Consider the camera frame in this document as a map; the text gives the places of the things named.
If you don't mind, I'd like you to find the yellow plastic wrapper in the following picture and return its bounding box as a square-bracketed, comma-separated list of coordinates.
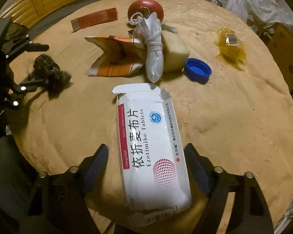
[215, 27, 248, 70]

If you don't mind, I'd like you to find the dark furry scrunchie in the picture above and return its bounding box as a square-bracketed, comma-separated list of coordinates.
[30, 54, 72, 100]

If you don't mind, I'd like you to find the wooden headboard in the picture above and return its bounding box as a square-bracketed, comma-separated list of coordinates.
[0, 0, 87, 27]

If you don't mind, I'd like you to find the orange and white carton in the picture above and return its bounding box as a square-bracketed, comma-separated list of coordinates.
[84, 35, 147, 77]

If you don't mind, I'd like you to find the flat red box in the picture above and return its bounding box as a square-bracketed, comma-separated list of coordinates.
[70, 7, 118, 33]

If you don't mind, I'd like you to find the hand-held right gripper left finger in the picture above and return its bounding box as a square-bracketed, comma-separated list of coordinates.
[27, 144, 110, 234]

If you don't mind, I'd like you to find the white medicine box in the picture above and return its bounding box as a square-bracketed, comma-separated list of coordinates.
[112, 82, 193, 218]

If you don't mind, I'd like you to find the blue bottle cap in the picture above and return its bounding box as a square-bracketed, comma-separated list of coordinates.
[184, 58, 213, 82]

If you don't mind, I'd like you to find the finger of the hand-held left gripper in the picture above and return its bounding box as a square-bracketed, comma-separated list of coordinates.
[10, 78, 48, 108]
[7, 35, 50, 58]

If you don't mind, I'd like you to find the beige sponge block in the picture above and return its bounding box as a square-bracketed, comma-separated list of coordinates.
[161, 23, 190, 72]

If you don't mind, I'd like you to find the wooden dresser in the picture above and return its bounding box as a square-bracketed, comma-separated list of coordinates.
[267, 24, 293, 92]

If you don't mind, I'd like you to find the red apple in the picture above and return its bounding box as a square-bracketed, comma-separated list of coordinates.
[127, 0, 164, 26]

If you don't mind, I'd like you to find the white tied cloth bundle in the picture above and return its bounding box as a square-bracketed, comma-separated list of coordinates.
[129, 12, 165, 83]

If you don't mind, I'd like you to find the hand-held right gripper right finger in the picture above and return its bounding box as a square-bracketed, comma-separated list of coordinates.
[184, 143, 275, 234]

